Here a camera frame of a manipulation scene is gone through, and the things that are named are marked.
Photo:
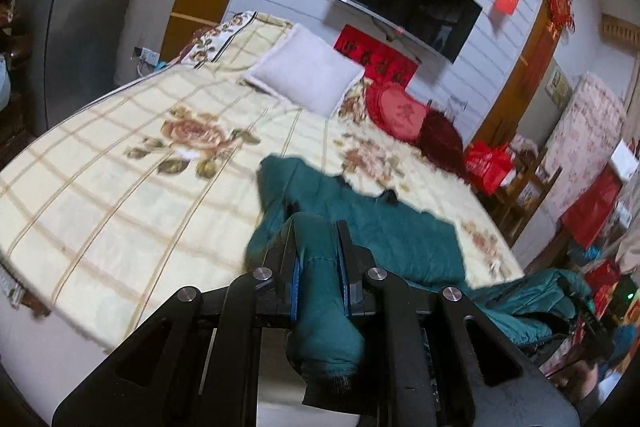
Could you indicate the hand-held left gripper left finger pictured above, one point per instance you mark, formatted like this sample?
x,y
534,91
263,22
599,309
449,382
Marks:
x,y
294,279

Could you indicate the green puffer jacket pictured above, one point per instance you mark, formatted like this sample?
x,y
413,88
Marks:
x,y
400,232

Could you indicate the white power strip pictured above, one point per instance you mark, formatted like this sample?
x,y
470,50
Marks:
x,y
146,57

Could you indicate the bed with floral sheet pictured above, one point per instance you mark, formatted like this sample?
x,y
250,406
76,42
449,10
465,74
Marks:
x,y
125,187

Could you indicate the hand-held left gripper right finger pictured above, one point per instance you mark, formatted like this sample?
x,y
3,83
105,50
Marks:
x,y
344,282

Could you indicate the red paper envelope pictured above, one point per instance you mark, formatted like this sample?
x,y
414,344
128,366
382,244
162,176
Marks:
x,y
506,1

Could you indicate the red knot decoration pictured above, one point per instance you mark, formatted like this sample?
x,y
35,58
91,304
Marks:
x,y
557,7

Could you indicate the grey refrigerator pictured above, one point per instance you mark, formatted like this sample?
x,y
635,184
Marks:
x,y
90,7

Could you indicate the small framed picture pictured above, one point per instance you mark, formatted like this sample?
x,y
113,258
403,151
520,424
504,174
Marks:
x,y
558,83

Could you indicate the red cloth bag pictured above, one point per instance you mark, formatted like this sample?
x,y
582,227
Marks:
x,y
592,207

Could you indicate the red shopping bag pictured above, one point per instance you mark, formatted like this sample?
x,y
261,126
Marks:
x,y
487,167

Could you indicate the red heart pillow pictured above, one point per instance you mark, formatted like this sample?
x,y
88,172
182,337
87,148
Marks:
x,y
397,114

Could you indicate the red paper banner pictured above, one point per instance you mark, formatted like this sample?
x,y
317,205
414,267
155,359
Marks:
x,y
375,59

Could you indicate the white pillow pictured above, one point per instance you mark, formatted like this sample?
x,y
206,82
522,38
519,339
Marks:
x,y
310,72

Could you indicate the white box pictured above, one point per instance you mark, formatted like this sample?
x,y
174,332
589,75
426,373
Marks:
x,y
625,159

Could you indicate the wooden chair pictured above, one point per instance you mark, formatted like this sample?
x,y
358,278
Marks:
x,y
525,197

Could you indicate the floral pink cloth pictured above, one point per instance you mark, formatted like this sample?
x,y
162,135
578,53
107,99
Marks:
x,y
585,132

